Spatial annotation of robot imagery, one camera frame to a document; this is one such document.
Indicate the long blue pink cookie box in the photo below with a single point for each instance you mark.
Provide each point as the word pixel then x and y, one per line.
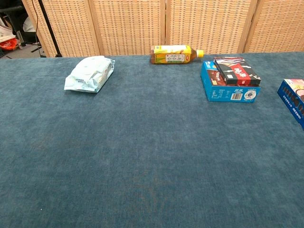
pixel 291 99

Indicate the yellow label tea bottle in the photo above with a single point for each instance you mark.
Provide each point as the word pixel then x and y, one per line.
pixel 171 55

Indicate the blue cookie box with barcode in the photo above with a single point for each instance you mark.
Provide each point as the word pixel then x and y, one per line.
pixel 221 93

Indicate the pale blue wet wipes pack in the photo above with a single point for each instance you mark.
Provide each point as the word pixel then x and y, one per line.
pixel 89 73

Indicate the black red snack box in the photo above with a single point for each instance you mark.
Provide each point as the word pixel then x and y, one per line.
pixel 237 71

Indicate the blue carpet table mat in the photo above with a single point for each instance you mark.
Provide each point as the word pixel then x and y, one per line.
pixel 142 154

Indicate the wicker folding screen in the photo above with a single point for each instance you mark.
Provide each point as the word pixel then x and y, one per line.
pixel 130 26

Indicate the black tripod stand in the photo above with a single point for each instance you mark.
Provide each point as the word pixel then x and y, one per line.
pixel 48 26

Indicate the orange plastic bag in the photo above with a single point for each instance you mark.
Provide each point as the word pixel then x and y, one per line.
pixel 9 44

